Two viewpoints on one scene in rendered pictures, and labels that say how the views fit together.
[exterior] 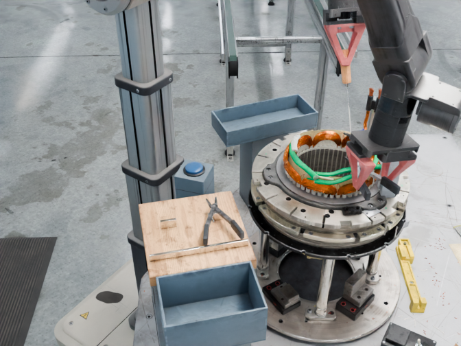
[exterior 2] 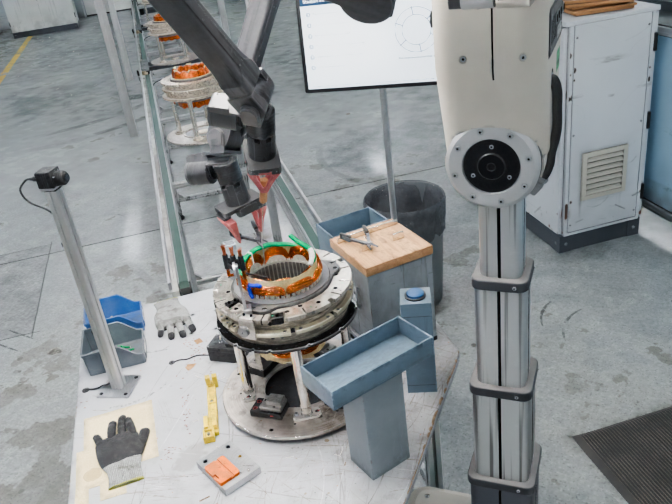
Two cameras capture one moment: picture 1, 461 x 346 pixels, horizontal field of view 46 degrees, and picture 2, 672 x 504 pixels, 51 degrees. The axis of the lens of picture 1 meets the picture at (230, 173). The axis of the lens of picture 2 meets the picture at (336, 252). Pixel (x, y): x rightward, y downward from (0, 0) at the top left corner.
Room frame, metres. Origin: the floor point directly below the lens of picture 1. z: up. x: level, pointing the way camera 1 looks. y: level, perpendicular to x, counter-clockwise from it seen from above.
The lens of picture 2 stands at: (2.29, -0.31, 1.88)
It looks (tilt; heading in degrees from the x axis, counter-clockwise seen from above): 28 degrees down; 170
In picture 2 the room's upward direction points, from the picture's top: 8 degrees counter-clockwise
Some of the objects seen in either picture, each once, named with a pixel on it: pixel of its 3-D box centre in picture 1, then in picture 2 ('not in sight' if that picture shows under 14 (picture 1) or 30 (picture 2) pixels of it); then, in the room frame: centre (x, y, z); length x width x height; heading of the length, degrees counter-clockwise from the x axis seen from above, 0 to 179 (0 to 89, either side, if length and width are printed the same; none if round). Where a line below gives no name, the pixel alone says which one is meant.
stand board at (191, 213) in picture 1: (194, 234); (380, 246); (0.75, 0.07, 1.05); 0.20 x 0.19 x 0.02; 13
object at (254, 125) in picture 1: (262, 157); (374, 407); (1.18, -0.09, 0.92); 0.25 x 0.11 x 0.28; 112
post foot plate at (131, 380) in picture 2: not in sight; (119, 386); (0.70, -0.66, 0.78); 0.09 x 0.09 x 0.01; 67
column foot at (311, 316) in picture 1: (320, 313); not in sight; (0.76, -0.20, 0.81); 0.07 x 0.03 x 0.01; 87
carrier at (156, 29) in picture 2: not in sight; (171, 40); (-3.52, -0.38, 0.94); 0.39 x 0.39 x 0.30
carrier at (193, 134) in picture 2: not in sight; (197, 105); (-1.40, -0.30, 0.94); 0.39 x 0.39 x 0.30
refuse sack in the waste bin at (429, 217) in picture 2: not in sight; (406, 229); (-0.59, 0.54, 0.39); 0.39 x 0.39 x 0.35
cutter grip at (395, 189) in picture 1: (389, 185); not in sight; (0.75, -0.28, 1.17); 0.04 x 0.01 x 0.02; 33
